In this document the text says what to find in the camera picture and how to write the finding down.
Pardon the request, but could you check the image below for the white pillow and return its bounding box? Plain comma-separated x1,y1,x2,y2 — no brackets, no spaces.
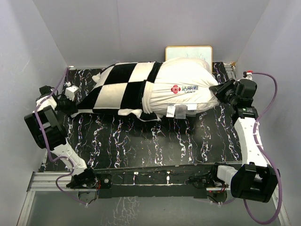
143,58,219,117

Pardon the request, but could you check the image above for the small whiteboard with wooden frame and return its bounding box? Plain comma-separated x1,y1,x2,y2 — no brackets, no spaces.
165,46,213,73

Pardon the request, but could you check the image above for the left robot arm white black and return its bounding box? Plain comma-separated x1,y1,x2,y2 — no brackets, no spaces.
24,85,97,189

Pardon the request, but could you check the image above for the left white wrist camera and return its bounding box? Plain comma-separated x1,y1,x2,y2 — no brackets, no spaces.
65,82,79,101

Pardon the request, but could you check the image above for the aluminium frame rail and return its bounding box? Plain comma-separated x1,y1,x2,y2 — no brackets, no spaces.
17,63,291,226

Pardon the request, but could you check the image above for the black white checkered pillowcase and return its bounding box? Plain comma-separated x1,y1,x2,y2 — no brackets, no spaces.
76,62,162,122

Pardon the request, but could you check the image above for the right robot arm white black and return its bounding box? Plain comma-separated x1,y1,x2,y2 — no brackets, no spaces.
209,79,278,202

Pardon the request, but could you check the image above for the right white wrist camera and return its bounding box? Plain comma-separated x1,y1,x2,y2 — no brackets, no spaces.
237,70,254,85

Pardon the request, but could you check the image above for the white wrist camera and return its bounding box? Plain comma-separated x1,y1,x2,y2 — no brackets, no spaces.
237,70,254,85
65,82,79,101

